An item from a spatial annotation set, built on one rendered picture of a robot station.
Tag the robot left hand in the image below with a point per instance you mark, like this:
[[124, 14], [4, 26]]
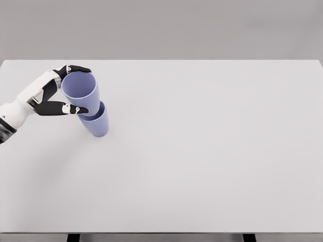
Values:
[[35, 91]]

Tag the lavender blue cup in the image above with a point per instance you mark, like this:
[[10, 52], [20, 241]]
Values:
[[82, 93], [97, 124]]

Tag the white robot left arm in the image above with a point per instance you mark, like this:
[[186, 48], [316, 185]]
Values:
[[10, 114]]

